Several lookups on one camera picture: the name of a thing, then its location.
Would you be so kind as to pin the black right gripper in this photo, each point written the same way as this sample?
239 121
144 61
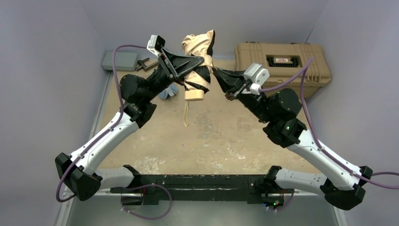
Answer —
238 89

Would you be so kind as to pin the grey flat pad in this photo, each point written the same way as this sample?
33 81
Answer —
125 61

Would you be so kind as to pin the tan plastic hard case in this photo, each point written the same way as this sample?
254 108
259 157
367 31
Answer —
283 61

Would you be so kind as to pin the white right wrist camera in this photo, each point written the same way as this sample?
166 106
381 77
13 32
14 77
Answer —
257 75

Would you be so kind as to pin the beige umbrella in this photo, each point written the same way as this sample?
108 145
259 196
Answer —
197 82

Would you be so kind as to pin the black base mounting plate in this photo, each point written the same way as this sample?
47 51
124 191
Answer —
251 189

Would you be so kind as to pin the light blue umbrella case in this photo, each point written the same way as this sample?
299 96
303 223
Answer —
170 91

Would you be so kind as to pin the black metal clamp tool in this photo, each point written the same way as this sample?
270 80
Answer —
142 64

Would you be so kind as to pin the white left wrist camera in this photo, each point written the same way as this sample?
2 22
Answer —
155 44

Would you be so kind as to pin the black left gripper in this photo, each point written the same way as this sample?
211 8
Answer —
170 67

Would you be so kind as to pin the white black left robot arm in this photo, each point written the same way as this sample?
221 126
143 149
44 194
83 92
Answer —
79 170

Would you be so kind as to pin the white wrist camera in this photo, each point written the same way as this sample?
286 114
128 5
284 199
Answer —
155 44
257 75

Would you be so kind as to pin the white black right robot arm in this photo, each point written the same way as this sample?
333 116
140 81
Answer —
338 181

